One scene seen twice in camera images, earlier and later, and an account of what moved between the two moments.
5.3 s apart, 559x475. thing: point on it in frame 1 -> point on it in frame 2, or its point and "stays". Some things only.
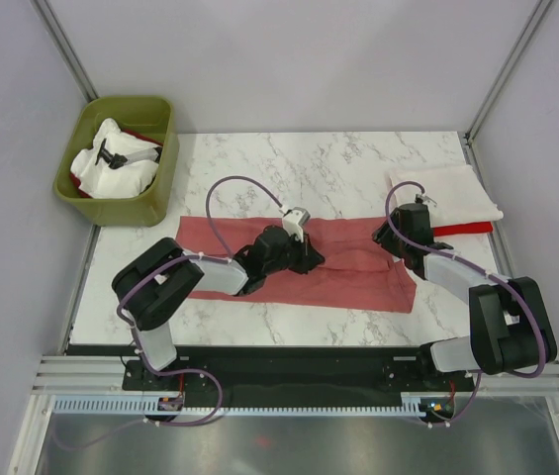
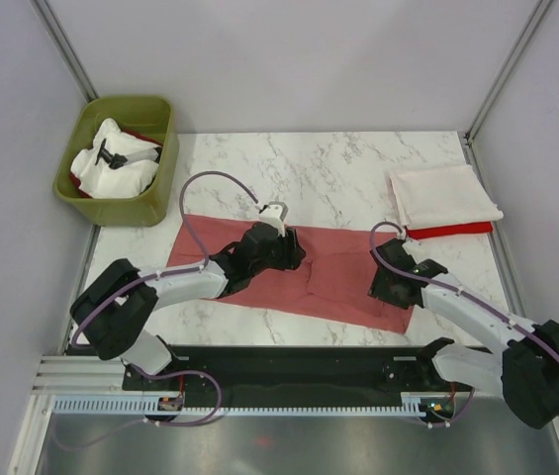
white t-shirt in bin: (103, 181) stays
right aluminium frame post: (533, 21) stays
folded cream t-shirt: (461, 196) stays
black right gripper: (383, 235) -> (377, 289)
